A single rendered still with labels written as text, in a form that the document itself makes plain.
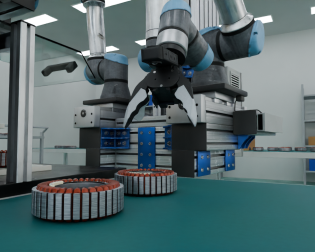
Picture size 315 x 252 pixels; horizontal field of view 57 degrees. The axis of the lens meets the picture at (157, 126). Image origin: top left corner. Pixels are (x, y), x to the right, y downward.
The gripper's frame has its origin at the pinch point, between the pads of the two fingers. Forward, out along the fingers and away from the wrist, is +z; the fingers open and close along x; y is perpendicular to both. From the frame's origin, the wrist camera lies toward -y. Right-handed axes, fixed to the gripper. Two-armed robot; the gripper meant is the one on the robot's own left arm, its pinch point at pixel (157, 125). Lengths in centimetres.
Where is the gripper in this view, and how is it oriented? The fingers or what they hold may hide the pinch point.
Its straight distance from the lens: 56.7
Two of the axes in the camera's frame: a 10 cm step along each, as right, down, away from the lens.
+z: -1.3, 8.8, -4.6
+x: -9.5, 0.3, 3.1
